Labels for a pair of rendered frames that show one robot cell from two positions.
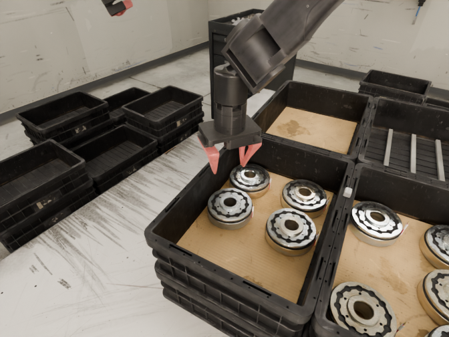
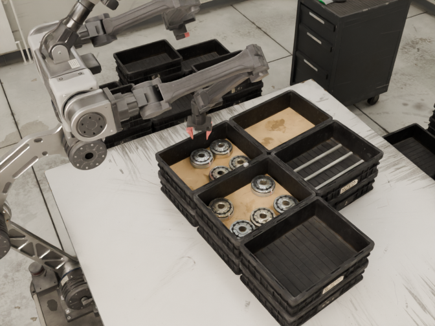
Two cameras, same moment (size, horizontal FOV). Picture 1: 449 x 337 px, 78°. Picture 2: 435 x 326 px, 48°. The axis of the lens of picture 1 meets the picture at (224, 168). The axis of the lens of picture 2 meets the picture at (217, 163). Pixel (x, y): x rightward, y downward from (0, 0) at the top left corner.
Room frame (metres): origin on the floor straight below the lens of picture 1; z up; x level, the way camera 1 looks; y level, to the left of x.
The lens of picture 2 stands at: (-0.98, -0.81, 2.37)
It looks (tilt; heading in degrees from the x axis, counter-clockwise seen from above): 44 degrees down; 27
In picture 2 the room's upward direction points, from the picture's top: 2 degrees counter-clockwise
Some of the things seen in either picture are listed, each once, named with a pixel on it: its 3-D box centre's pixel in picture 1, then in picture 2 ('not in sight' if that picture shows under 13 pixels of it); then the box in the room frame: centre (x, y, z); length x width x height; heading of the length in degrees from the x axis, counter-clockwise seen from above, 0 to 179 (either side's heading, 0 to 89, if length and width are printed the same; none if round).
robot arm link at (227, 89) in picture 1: (232, 83); (199, 105); (0.44, -0.01, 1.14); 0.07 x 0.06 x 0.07; 144
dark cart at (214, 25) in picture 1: (253, 77); (344, 52); (2.25, -0.24, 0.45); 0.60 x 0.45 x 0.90; 144
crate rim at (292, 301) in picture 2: not in sight; (307, 246); (0.11, -0.61, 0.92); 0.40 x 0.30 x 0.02; 151
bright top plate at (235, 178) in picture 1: (249, 176); (221, 146); (0.53, -0.06, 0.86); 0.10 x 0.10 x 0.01
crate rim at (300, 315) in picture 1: (262, 196); (210, 155); (0.40, -0.08, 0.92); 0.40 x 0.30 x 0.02; 151
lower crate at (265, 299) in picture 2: not in sight; (302, 270); (0.11, -0.61, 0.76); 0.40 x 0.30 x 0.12; 151
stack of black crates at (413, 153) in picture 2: not in sight; (416, 162); (1.50, -0.93, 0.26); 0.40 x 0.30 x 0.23; 54
